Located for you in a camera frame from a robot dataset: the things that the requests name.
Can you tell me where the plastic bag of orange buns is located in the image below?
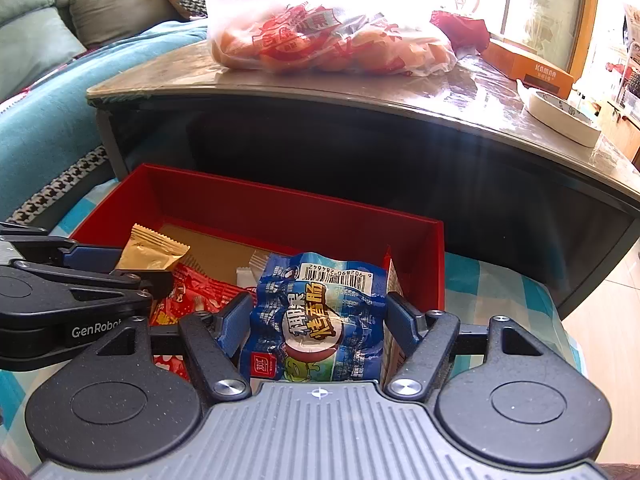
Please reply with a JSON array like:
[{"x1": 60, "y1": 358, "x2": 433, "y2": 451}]
[{"x1": 207, "y1": 0, "x2": 458, "y2": 77}]

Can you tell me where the red yellow snack packet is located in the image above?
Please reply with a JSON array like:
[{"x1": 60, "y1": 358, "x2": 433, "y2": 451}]
[{"x1": 150, "y1": 264, "x2": 257, "y2": 328}]

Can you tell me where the red plastic bag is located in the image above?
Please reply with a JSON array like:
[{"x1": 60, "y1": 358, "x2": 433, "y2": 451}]
[{"x1": 430, "y1": 10, "x2": 493, "y2": 53}]

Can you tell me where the blue sausage packet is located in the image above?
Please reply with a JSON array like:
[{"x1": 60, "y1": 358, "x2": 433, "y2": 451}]
[{"x1": 239, "y1": 251, "x2": 390, "y2": 385}]

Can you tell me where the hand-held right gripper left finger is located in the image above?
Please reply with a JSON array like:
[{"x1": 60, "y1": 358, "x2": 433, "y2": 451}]
[{"x1": 95, "y1": 292, "x2": 256, "y2": 402}]

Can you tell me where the dark coffee table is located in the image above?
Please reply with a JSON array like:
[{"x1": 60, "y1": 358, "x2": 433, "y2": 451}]
[{"x1": 86, "y1": 35, "x2": 640, "y2": 321}]

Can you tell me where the red cardboard box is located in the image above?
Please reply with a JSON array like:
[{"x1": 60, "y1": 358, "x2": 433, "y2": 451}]
[{"x1": 70, "y1": 162, "x2": 446, "y2": 381}]

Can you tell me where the grey green sofa cushion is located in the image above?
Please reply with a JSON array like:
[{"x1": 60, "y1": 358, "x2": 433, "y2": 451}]
[
  {"x1": 67, "y1": 0, "x2": 176, "y2": 50},
  {"x1": 0, "y1": 20, "x2": 88, "y2": 103}
]

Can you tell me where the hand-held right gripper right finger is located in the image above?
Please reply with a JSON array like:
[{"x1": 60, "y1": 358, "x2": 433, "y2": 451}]
[{"x1": 385, "y1": 292, "x2": 545, "y2": 402}]

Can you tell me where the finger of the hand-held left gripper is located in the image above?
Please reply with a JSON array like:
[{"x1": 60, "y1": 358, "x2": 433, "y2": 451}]
[
  {"x1": 12, "y1": 260, "x2": 173, "y2": 318},
  {"x1": 0, "y1": 227, "x2": 123, "y2": 272}
]

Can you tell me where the gold snack packet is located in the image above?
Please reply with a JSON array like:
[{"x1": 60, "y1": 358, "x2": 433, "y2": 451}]
[{"x1": 115, "y1": 224, "x2": 191, "y2": 273}]

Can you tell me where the blue white checkered tablecloth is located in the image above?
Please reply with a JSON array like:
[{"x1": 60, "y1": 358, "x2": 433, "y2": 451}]
[{"x1": 0, "y1": 180, "x2": 583, "y2": 461}]

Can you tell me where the orange flat box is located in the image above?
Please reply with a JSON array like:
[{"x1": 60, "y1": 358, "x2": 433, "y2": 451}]
[{"x1": 480, "y1": 37, "x2": 575, "y2": 100}]

